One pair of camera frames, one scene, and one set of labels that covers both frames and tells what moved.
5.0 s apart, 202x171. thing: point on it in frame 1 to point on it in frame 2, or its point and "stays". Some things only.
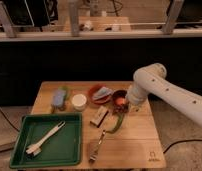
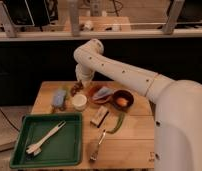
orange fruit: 120,101 stays
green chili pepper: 118,124 stays
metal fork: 94,150 stays
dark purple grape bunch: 121,109 to 78,86
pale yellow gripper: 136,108 to 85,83
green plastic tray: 62,148 stays
